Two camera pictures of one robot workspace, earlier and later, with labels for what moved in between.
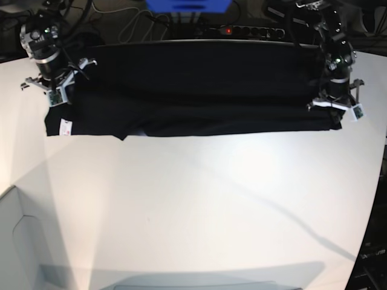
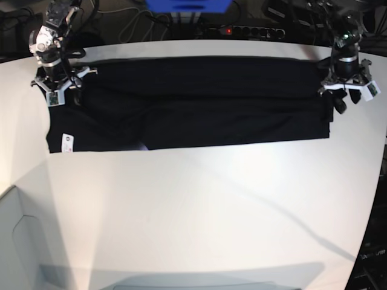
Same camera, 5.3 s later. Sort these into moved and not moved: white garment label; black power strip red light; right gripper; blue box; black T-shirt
Moved: right gripper; black T-shirt; white garment label
Not moved: blue box; black power strip red light
